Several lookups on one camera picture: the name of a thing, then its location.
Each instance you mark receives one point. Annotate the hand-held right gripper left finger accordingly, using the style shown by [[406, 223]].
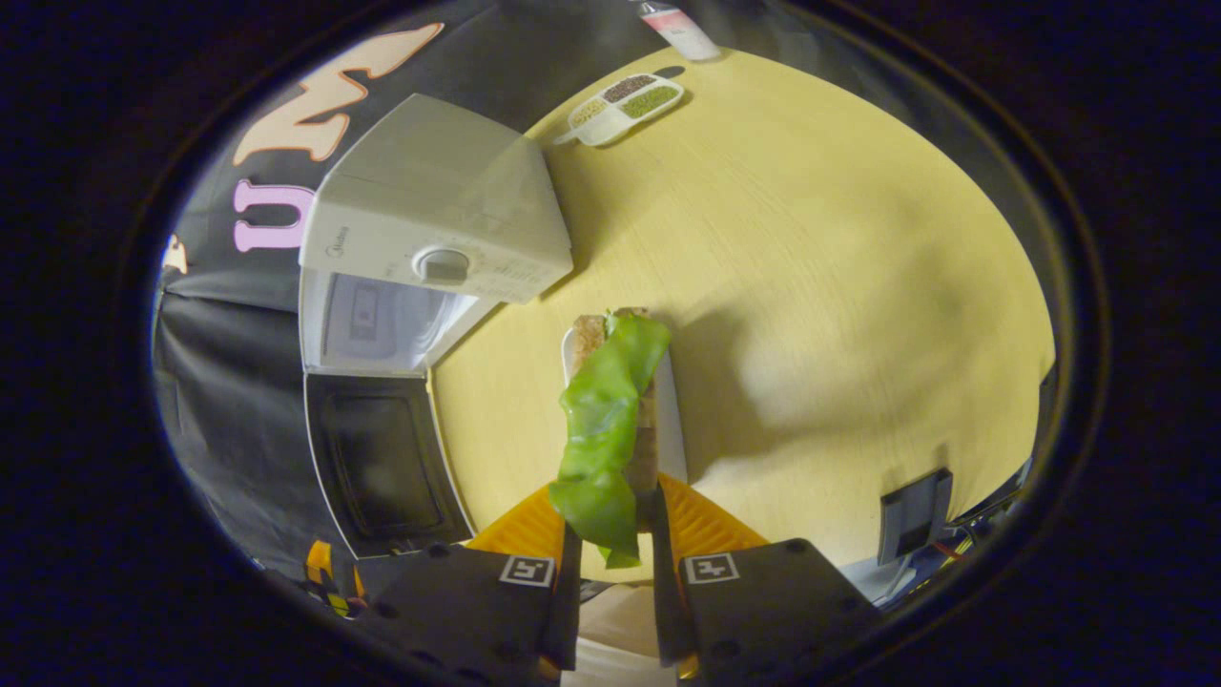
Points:
[[458, 601]]

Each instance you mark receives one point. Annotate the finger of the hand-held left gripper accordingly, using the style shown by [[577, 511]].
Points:
[[320, 563]]

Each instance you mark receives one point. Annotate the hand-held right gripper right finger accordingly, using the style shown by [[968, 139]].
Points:
[[763, 611]]

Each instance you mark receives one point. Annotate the sandwich with green lettuce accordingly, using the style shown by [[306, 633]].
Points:
[[601, 429]]

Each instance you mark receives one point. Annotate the white microwave oven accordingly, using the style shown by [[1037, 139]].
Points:
[[429, 200]]

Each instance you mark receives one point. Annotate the black backdrop cloth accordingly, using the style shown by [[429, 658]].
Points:
[[229, 382]]

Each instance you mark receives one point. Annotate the white plate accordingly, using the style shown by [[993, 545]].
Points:
[[672, 420]]

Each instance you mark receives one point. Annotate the white divided tray of beans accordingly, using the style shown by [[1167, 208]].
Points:
[[625, 105]]

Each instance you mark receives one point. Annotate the small clear bottle pink label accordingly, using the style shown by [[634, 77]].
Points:
[[682, 29]]

